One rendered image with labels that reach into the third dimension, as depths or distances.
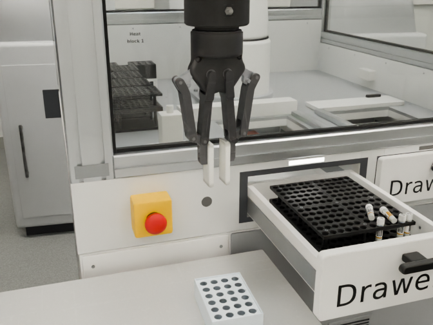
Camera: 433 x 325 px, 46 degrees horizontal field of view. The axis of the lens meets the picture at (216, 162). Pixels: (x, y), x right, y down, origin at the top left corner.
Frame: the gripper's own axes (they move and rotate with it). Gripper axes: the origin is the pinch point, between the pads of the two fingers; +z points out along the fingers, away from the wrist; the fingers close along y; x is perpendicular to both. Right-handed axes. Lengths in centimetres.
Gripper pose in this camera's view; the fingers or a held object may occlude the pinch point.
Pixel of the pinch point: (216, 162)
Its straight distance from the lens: 79.6
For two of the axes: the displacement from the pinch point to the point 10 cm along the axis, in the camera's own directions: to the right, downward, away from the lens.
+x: 3.4, 3.2, -8.8
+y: -9.4, 1.2, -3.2
